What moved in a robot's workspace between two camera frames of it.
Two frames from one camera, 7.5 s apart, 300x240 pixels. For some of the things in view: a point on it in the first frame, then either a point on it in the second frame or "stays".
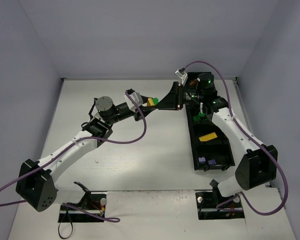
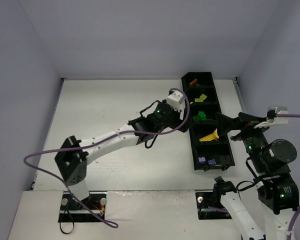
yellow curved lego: (150, 102) → (213, 136)
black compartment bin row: (210, 148) stays
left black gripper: (137, 113) → (181, 119)
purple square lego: (212, 162) stays
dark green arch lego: (156, 100) → (202, 116)
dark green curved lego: (196, 118) stays
